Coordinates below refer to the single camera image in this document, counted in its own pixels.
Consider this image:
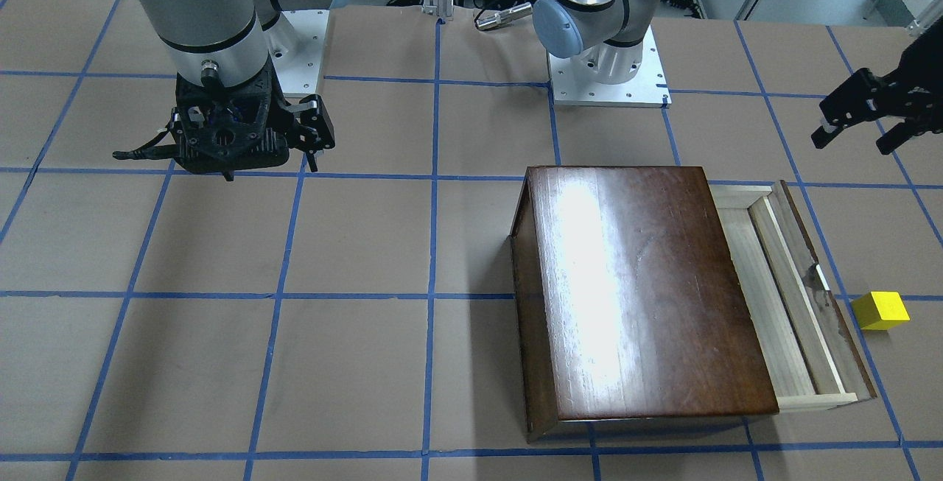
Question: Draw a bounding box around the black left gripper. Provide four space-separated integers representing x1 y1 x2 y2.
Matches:
811 20 942 155

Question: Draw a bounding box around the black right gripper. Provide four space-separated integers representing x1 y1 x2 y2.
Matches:
172 72 336 177

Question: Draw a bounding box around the light wood drawer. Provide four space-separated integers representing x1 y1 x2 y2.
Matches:
711 181 877 412

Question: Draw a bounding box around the dark wooden drawer cabinet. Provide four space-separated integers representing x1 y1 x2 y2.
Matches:
509 166 780 442

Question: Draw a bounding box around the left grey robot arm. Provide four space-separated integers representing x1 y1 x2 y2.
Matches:
532 0 942 155

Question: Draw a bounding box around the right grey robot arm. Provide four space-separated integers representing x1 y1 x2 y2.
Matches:
113 0 349 181

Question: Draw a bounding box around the yellow block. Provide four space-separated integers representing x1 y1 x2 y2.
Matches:
851 291 911 331

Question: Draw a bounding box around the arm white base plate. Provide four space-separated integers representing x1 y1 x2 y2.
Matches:
547 26 673 108
265 9 330 99

